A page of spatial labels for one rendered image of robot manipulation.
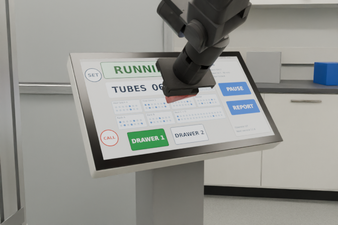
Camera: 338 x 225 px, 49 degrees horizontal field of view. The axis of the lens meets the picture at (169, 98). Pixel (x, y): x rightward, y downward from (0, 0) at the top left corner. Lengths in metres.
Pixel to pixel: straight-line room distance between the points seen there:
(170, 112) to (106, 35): 0.82
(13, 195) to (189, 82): 0.33
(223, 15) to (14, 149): 0.35
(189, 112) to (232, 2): 0.50
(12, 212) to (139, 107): 0.42
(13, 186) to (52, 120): 1.22
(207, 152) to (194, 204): 0.21
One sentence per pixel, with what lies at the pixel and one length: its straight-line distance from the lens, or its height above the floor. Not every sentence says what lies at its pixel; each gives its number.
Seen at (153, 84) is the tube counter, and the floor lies 1.12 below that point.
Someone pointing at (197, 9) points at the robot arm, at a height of 1.26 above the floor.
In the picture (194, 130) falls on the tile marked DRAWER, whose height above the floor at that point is 1.01.
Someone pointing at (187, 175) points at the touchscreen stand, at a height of 0.87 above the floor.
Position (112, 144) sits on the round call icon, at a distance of 0.83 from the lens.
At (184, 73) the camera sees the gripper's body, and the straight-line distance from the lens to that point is 0.64.
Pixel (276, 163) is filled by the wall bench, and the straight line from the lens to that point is 3.06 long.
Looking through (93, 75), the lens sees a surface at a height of 1.15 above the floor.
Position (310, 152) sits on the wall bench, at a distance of 3.08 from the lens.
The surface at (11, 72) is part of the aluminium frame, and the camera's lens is 0.57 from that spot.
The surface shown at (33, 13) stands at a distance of 1.80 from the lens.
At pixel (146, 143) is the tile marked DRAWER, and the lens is 0.85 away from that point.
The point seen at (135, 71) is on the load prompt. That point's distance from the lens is 0.96.
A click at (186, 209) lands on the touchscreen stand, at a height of 0.77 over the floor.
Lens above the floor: 1.22
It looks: 8 degrees down
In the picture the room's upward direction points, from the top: straight up
